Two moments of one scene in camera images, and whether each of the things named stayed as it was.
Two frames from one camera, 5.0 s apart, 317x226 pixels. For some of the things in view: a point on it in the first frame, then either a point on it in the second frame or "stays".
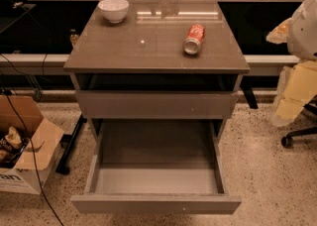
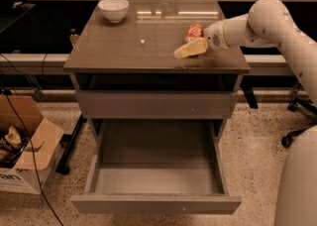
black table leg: x=63 y=167 stays
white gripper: x=304 y=35 → x=213 y=39
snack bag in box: x=12 y=146 stays
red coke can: x=193 y=41 stays
